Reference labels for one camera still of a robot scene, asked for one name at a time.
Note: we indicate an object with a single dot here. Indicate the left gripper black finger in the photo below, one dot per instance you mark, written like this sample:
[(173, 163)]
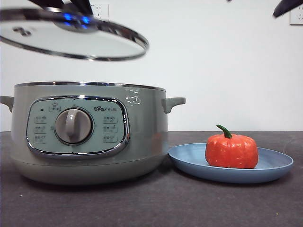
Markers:
[(83, 8), (50, 2)]

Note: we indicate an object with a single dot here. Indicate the glass lid with green knob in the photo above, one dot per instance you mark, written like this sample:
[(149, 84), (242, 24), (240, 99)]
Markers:
[(71, 45)]

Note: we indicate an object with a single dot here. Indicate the orange toy pumpkin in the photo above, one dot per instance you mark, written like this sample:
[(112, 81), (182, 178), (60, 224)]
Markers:
[(230, 153)]

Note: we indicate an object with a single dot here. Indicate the pale green electric steamer pot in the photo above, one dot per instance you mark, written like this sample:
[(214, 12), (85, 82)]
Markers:
[(146, 113)]

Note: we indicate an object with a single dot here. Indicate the blue round plate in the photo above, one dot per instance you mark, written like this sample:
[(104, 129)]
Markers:
[(187, 156)]

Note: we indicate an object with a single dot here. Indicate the white wall socket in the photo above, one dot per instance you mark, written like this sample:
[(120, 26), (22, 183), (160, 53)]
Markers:
[(103, 11), (297, 19)]

